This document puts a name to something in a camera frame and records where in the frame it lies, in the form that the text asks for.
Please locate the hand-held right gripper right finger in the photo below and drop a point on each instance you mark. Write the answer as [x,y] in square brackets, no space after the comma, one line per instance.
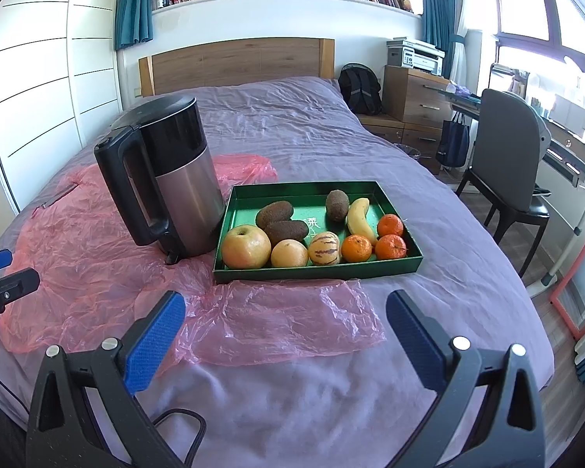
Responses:
[417,341]

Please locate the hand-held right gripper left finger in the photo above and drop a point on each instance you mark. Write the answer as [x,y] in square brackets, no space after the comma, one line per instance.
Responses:
[156,346]

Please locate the small tangerine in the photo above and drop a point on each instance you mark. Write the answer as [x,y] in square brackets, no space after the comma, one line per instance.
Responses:
[358,247]
[390,225]
[390,246]

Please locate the green tray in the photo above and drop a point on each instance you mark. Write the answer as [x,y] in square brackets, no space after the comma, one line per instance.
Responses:
[317,273]

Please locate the striped pepino melon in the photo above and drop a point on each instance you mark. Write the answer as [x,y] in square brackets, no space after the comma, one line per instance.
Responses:
[324,248]

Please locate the large yellow-red apple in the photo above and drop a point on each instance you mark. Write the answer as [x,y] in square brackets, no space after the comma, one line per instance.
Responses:
[246,247]

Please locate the yellow banana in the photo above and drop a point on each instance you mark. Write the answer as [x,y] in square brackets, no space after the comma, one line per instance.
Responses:
[358,219]

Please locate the pale orange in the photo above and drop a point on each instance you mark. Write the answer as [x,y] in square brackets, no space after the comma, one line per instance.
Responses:
[289,254]

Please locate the brown kiwi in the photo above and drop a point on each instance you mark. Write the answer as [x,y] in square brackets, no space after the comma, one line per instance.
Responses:
[273,213]
[337,204]
[287,230]

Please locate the pink plastic sheet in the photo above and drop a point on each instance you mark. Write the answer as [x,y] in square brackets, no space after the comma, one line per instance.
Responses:
[102,263]

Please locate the phone in red case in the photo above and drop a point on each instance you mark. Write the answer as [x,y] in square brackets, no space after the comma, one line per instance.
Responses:
[61,195]

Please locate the red framed board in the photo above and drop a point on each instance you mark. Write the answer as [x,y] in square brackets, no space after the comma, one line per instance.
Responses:
[565,313]

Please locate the brown electric kettle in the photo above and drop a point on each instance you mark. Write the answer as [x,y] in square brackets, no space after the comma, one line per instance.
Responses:
[185,195]

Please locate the white wardrobe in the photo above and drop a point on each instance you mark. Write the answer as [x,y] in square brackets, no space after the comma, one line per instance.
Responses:
[39,83]

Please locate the dark blue tote bag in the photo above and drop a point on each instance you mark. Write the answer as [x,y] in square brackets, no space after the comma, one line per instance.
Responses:
[452,141]

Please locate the grey office chair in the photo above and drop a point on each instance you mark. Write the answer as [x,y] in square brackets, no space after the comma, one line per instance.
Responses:
[507,141]

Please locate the desk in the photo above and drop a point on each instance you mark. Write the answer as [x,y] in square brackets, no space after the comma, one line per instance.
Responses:
[565,156]

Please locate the wooden dresser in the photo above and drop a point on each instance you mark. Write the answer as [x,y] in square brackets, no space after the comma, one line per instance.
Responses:
[409,97]

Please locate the bed with purple sheet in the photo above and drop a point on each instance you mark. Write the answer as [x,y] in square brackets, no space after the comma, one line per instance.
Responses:
[297,122]

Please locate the black backpack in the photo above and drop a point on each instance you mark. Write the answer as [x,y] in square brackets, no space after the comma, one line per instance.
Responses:
[360,90]

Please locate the white printer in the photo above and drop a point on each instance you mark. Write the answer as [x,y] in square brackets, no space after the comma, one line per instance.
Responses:
[414,56]

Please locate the teal curtain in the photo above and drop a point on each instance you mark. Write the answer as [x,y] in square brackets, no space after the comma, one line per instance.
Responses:
[134,5]
[438,5]

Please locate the wooden headboard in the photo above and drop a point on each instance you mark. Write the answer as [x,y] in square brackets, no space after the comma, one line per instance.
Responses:
[234,61]

